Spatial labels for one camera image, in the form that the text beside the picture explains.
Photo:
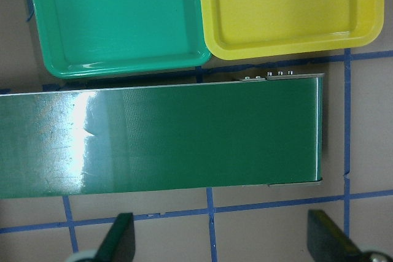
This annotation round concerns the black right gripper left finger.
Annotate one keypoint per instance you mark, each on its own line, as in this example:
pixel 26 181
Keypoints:
pixel 119 243

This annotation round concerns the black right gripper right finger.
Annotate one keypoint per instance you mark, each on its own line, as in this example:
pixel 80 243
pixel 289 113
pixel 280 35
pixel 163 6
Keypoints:
pixel 327 242

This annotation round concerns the green conveyor belt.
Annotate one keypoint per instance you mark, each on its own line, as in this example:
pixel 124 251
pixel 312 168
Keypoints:
pixel 262 132

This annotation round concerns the green plastic tray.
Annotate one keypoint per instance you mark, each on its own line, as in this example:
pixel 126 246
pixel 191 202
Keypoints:
pixel 90 38

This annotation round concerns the yellow plastic tray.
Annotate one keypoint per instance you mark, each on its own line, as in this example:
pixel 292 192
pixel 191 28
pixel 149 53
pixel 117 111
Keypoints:
pixel 243 29

